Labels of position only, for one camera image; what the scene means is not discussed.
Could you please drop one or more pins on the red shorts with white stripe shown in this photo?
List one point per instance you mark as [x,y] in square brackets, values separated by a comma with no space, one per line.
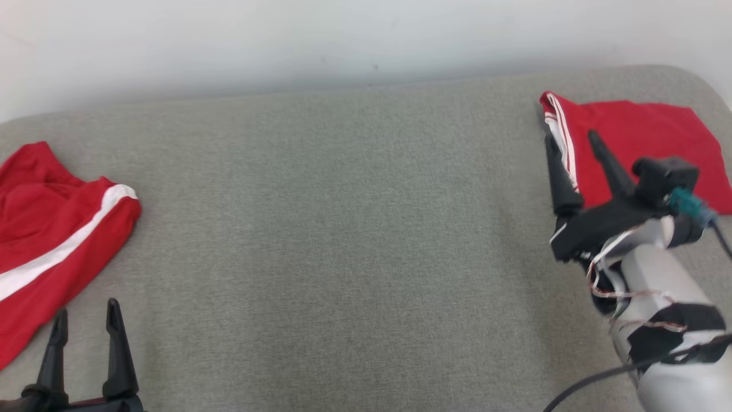
[51,217]

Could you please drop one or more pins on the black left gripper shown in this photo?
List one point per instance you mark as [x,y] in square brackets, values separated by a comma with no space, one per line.
[80,407]

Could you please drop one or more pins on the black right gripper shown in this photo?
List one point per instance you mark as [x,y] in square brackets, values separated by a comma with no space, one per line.
[600,226]

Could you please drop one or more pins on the red white collared shirt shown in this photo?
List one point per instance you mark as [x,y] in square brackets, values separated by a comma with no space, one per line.
[646,126]

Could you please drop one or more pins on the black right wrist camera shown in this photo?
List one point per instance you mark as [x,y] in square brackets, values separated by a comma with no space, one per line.
[663,177]

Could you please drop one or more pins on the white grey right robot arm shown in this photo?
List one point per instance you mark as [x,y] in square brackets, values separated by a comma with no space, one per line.
[657,280]

